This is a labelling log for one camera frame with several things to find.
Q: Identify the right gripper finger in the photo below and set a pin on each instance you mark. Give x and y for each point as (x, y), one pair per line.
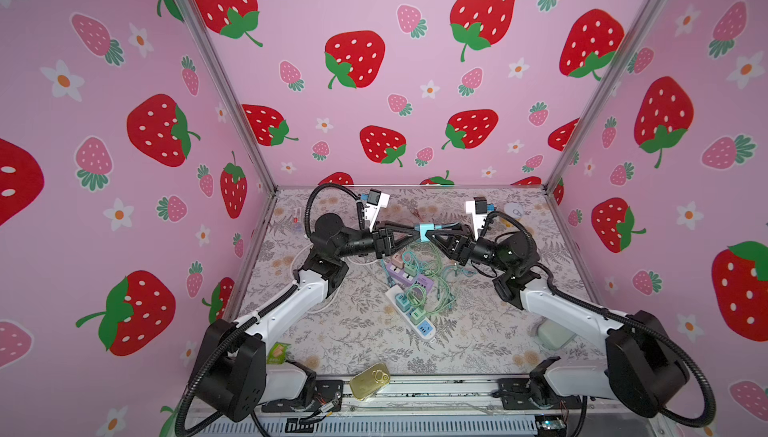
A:
(452, 232)
(450, 247)

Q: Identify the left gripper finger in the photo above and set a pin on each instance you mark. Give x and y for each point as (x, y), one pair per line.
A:
(393, 246)
(397, 233)

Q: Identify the white blue power strip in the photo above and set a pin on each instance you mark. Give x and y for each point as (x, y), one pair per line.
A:
(415, 319)

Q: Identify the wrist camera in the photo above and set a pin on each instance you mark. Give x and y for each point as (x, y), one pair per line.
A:
(374, 201)
(478, 208)

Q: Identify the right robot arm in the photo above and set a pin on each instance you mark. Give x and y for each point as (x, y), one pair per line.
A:
(643, 369)

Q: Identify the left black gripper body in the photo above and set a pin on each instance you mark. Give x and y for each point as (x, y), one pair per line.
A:
(357, 246)

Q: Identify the blue charger plug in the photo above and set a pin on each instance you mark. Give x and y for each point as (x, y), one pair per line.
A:
(402, 302)
(424, 229)

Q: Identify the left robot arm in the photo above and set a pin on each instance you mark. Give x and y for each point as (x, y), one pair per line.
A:
(232, 375)

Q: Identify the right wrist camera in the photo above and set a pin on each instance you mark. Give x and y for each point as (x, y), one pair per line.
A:
(478, 208)

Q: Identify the pale green soap box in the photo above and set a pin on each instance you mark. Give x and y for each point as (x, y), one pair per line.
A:
(553, 336)

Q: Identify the green snack packet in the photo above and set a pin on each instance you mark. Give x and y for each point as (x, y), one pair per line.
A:
(278, 353)

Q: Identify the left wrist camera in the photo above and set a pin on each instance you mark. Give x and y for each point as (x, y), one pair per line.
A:
(374, 201)

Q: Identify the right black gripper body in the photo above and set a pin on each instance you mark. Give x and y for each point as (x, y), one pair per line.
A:
(480, 254)

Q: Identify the aluminium front rail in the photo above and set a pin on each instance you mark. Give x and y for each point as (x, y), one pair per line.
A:
(448, 405)

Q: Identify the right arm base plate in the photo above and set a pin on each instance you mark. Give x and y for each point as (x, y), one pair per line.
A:
(527, 394)

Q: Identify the yellow tin can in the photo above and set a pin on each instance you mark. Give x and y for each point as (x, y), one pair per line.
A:
(514, 209)

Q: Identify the gold sardine tin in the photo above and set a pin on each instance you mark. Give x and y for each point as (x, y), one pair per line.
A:
(370, 381)

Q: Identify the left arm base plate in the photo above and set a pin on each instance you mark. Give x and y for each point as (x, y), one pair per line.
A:
(323, 396)

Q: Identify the purple power strip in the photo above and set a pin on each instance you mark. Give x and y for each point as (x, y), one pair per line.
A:
(426, 284)

